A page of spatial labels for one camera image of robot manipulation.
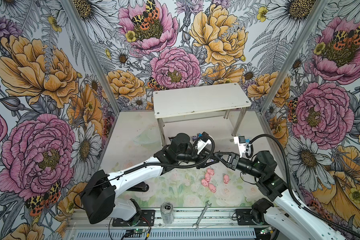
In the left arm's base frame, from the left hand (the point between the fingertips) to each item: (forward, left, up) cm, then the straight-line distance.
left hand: (215, 162), depth 69 cm
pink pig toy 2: (+4, -1, -21) cm, 22 cm away
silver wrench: (-21, +9, -23) cm, 32 cm away
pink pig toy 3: (0, -10, -21) cm, 23 cm away
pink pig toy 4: (-5, -1, -22) cm, 22 cm away
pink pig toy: (-2, +3, -21) cm, 21 cm away
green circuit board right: (-24, -24, -23) cm, 41 cm away
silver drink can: (-17, +22, -10) cm, 29 cm away
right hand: (0, 0, +2) cm, 2 cm away
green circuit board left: (-23, +35, -24) cm, 48 cm away
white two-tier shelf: (+27, +7, +11) cm, 30 cm away
